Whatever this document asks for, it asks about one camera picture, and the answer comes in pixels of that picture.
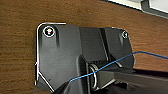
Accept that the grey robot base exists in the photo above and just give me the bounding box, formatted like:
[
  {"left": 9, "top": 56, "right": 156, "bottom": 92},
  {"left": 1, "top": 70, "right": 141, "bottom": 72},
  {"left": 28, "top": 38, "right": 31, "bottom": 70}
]
[{"left": 34, "top": 21, "right": 137, "bottom": 94}]

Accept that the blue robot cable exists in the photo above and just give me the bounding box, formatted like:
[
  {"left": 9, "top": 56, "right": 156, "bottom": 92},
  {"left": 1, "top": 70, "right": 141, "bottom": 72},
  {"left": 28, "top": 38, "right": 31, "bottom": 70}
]
[{"left": 69, "top": 50, "right": 168, "bottom": 83}]

